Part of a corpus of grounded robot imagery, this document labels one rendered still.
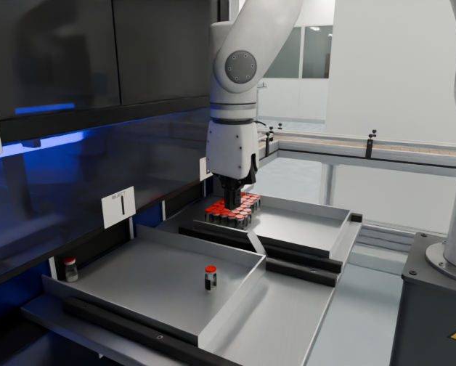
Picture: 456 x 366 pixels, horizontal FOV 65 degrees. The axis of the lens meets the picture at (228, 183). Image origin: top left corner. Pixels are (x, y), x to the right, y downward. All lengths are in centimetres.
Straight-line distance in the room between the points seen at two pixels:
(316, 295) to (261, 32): 46
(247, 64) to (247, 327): 41
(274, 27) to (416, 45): 181
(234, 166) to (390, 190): 187
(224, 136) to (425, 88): 179
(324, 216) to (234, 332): 53
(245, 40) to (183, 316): 45
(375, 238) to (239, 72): 148
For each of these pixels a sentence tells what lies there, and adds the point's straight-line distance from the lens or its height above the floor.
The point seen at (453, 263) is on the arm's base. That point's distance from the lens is 94.
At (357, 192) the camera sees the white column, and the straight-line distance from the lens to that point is 246.
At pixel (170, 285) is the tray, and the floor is 88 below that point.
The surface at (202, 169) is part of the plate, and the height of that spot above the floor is 102.
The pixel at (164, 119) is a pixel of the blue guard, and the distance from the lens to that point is 82.
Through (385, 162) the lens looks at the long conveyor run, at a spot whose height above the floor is 88.
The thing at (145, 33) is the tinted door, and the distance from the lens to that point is 79.
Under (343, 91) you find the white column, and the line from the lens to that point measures 237.
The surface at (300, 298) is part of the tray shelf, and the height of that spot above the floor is 88.
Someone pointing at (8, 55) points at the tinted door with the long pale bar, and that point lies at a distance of 60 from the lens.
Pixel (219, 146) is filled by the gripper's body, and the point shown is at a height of 114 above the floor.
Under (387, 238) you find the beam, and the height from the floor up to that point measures 50.
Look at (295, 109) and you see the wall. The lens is 931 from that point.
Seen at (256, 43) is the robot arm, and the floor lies 131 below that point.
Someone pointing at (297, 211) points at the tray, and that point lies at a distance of 106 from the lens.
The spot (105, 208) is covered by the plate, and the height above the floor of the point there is 103.
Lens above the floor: 128
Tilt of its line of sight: 18 degrees down
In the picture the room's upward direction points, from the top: straight up
